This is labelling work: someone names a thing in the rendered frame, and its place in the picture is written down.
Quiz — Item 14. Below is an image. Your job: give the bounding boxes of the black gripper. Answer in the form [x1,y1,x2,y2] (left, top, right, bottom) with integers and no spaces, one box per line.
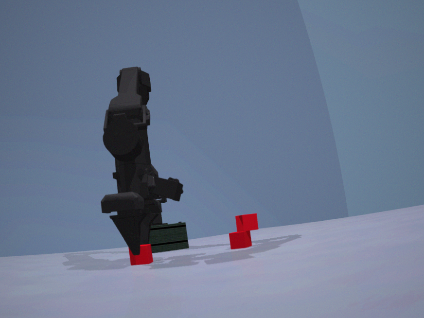
[101,163,162,255]

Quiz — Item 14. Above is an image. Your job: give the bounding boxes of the red cube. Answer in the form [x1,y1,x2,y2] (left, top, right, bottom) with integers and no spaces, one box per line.
[129,244,153,265]
[229,231,252,249]
[235,213,258,232]

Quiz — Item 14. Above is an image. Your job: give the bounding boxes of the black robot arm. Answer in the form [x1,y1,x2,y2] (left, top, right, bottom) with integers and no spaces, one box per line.
[103,67,184,203]

